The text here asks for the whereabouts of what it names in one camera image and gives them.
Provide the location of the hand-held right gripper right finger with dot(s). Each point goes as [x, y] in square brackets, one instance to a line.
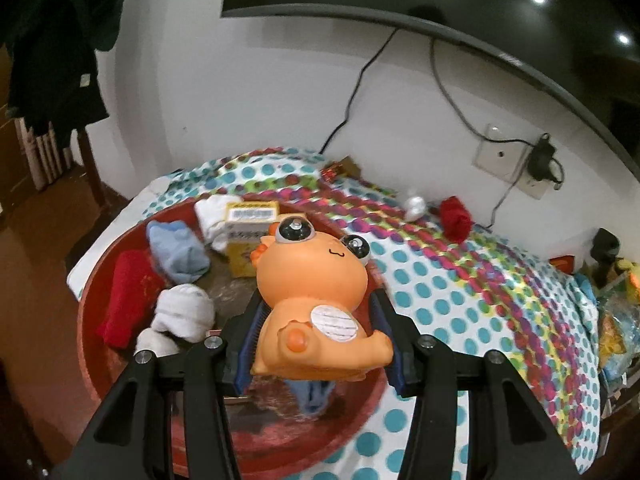
[395, 375]

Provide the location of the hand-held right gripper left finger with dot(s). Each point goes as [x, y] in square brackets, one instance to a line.
[247, 350]

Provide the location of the denim blue sock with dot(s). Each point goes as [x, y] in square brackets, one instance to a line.
[312, 392]

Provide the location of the orange toy figure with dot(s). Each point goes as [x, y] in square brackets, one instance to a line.
[310, 300]

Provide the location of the large yellow cartoon box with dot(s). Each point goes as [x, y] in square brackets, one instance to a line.
[245, 255]

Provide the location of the red round tray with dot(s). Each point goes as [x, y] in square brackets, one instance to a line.
[295, 440]

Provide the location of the light blue sock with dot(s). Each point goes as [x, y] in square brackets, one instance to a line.
[177, 255]

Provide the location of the red sock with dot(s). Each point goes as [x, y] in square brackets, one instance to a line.
[127, 300]

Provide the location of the colourful polka dot cloth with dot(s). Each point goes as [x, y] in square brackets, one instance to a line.
[450, 280]

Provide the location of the red rolled cloth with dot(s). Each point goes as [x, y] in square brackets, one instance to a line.
[455, 217]

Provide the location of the small white sock ball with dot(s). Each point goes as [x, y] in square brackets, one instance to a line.
[415, 207]

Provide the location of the small red foil packet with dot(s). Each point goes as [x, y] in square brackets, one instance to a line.
[335, 170]

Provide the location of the red orange box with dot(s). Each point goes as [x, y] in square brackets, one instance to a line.
[565, 261]

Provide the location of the yellow snack bag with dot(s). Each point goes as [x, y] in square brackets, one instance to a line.
[612, 332]

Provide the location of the wooden chair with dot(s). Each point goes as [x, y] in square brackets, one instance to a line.
[92, 165]

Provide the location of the yellow orange plush toy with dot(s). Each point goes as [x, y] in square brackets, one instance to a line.
[629, 270]

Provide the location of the black power adapter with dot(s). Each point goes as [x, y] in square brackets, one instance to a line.
[541, 160]

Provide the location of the dark green hanging garment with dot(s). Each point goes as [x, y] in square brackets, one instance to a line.
[60, 45]

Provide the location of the white wall socket plate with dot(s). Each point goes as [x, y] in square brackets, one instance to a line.
[495, 157]

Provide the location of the black clamp mount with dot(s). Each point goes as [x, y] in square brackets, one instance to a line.
[602, 250]

